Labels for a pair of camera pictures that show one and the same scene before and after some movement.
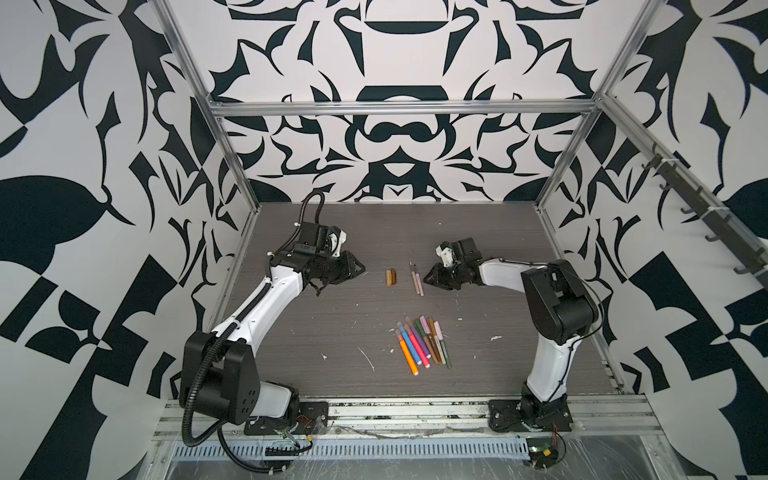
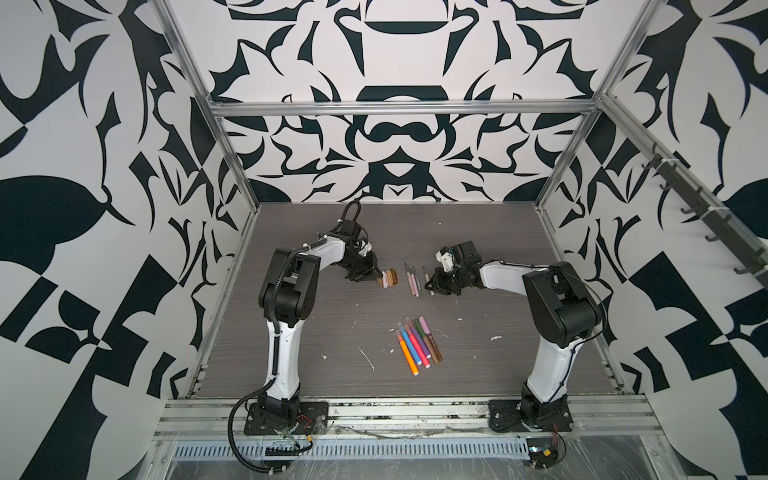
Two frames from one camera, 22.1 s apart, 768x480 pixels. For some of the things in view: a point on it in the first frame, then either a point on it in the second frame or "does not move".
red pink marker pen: (417, 346) does not move
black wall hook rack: (703, 210) does not move
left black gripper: (348, 269) -> (372, 274)
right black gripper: (438, 278) does not move
